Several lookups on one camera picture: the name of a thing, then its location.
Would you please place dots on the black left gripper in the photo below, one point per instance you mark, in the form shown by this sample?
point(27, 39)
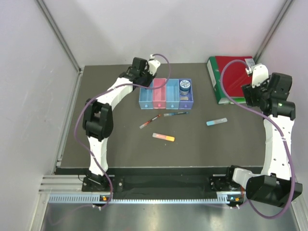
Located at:
point(150, 77)

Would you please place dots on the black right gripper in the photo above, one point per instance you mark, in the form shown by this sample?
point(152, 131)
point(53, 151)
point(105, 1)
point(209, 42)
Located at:
point(249, 93)

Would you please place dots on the blue end drawer bin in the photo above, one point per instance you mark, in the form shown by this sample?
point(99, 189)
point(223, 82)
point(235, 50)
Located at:
point(146, 99)

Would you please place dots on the pink plastic drawer bin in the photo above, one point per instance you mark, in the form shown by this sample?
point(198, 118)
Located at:
point(159, 95)

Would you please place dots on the red folder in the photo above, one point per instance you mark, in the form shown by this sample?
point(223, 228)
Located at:
point(235, 76)

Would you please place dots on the light blue drawer bin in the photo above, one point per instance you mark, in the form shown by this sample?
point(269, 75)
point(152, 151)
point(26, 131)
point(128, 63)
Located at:
point(172, 94)

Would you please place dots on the blue white highlighter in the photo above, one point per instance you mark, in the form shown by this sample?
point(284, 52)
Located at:
point(216, 121)

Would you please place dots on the green lever arch binder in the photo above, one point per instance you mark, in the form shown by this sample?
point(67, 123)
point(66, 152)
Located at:
point(215, 79)

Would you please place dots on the blue round jar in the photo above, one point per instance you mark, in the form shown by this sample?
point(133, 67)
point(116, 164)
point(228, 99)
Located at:
point(184, 87)

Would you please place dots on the purple plastic drawer bin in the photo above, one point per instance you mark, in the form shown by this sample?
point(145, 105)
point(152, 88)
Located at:
point(187, 104)

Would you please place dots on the blue clear pen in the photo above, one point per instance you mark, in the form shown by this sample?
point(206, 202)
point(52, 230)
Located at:
point(174, 114)

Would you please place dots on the pink orange highlighter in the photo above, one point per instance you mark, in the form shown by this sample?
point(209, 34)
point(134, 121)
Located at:
point(163, 137)

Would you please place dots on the white eraser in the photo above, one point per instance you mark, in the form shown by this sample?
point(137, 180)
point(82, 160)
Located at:
point(184, 98)

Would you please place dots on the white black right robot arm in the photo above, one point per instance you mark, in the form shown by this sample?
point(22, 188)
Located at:
point(273, 185)

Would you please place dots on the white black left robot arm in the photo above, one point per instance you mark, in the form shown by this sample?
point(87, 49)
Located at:
point(98, 118)

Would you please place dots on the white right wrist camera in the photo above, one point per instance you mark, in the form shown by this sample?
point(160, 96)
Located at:
point(258, 73)

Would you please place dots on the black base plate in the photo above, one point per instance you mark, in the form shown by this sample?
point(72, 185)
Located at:
point(155, 185)

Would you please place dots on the aluminium frame rail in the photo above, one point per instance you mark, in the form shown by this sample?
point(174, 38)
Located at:
point(58, 34)

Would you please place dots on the grey slotted cable duct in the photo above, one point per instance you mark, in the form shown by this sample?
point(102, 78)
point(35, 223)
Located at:
point(100, 199)

